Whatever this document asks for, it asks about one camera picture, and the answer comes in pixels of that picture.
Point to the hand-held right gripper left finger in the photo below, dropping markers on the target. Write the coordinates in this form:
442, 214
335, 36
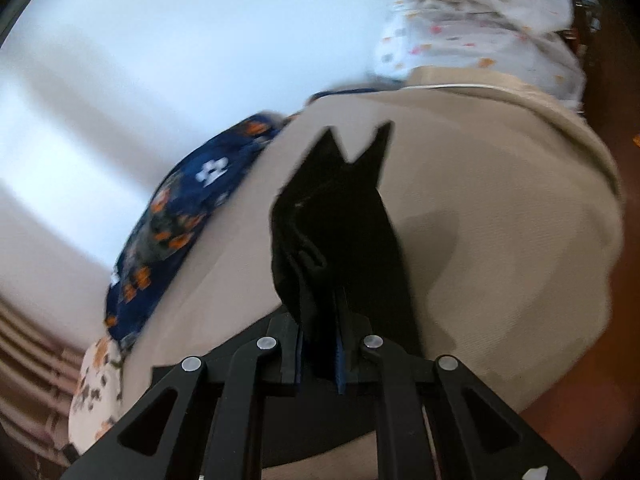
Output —
286, 357

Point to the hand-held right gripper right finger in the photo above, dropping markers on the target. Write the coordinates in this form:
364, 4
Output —
341, 366

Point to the black pants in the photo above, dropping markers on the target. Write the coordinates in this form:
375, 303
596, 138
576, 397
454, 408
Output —
340, 220

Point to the navy dog print blanket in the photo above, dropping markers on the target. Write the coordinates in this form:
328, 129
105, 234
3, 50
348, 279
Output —
190, 200

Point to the white floral blanket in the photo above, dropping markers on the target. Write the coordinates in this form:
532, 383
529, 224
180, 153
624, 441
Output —
95, 390

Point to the brown striped cloth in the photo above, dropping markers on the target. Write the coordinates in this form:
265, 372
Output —
30, 370

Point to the white printed quilt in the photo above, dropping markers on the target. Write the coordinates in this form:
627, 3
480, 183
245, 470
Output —
470, 15

